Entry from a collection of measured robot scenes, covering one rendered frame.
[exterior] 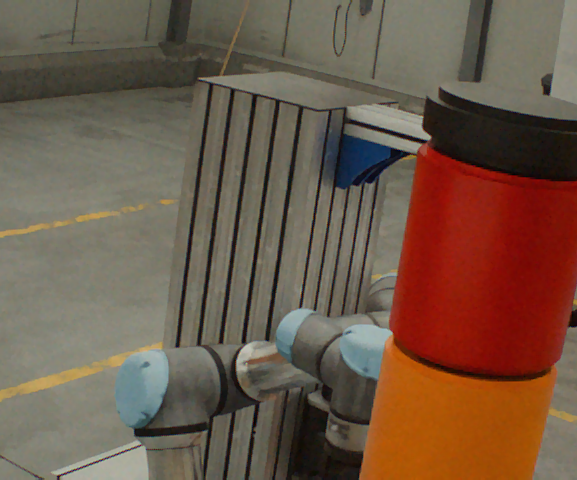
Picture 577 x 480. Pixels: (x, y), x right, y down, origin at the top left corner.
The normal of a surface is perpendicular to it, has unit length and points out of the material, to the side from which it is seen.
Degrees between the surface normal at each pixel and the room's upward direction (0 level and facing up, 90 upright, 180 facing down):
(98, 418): 0
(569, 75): 90
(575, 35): 90
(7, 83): 89
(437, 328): 90
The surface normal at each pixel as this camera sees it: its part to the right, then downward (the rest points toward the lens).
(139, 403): -0.82, -0.07
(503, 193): -0.28, 0.22
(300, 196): -0.58, 0.15
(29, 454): 0.14, -0.95
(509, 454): 0.47, 0.31
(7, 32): 0.80, 0.27
